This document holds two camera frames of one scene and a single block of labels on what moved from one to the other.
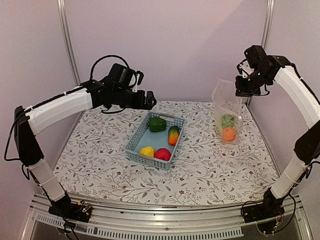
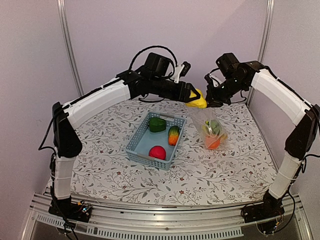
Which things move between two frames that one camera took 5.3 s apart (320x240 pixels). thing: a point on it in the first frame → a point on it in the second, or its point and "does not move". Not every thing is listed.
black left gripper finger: [151, 100] → [189, 87]
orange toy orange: [228, 134] → [212, 143]
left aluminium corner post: [64, 12] does not move
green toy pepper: [157, 125] does not move
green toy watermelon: [227, 120] → [215, 126]
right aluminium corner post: [268, 23] does not move
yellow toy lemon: [147, 151] → [201, 103]
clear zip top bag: [228, 107] → [210, 127]
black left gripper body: [128, 102] → [159, 88]
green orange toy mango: [173, 135] does not move
